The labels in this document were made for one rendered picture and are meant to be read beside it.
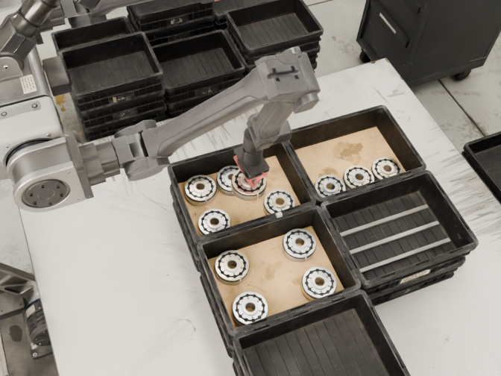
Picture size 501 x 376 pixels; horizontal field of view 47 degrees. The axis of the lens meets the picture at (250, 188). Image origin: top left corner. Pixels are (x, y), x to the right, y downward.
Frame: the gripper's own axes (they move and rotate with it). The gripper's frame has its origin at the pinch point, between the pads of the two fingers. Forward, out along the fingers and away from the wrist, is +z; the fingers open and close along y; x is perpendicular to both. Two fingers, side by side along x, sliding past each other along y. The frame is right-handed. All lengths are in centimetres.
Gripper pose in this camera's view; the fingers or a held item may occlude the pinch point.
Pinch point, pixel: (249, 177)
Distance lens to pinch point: 166.7
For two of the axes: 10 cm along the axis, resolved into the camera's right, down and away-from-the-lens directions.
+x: -8.9, 3.2, -3.2
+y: -4.5, -7.4, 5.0
